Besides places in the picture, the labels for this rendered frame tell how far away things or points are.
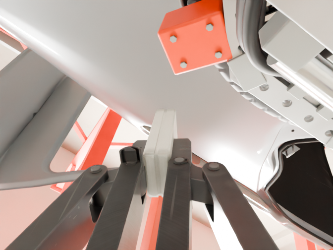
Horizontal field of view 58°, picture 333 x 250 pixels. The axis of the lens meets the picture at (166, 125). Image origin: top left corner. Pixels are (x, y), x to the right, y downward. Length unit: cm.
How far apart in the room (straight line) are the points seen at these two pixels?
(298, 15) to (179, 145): 10
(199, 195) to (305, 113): 35
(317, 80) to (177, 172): 12
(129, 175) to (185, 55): 29
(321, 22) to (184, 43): 24
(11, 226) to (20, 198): 54
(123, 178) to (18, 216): 597
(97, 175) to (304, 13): 15
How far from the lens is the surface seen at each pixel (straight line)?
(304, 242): 457
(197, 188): 16
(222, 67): 53
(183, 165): 16
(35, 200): 630
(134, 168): 16
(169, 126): 20
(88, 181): 16
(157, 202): 224
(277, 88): 46
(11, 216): 610
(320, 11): 21
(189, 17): 42
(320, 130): 52
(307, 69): 22
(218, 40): 41
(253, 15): 26
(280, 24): 21
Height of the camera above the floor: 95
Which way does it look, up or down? 37 degrees up
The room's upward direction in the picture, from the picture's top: 138 degrees counter-clockwise
